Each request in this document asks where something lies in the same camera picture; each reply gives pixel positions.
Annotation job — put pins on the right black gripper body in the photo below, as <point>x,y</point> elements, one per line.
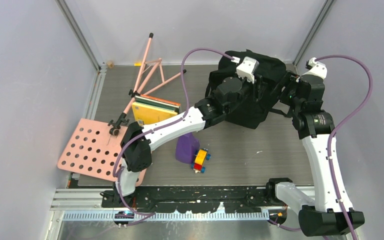
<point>288,93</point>

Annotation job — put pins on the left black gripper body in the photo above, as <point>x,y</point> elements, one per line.
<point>250,91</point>

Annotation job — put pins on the black backpack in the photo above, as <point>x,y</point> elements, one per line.
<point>269,74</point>

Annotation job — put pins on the yellow book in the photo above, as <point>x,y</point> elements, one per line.
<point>146,114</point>

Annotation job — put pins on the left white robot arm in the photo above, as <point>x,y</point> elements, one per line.
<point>139,142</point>

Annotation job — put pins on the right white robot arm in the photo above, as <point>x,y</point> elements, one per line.
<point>330,212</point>

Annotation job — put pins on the orange book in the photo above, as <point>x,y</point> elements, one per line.
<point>165,100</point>

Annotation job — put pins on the purple stapler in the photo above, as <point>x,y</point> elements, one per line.
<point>186,147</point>

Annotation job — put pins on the colourful toy block car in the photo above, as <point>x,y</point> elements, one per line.
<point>200,157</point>

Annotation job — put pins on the pink tripod stand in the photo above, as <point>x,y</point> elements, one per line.
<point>146,71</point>

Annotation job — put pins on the pink perforated stand board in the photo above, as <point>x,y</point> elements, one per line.
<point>92,150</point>

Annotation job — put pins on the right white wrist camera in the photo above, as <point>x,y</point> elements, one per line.
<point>316,68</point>

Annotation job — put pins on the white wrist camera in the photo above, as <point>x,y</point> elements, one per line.
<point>316,68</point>
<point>246,69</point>

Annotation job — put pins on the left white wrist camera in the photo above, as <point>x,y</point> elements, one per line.
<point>246,69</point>

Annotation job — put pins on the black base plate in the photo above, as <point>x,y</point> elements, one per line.
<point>196,199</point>

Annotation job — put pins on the aluminium frame rail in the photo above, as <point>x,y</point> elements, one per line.
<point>77,214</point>

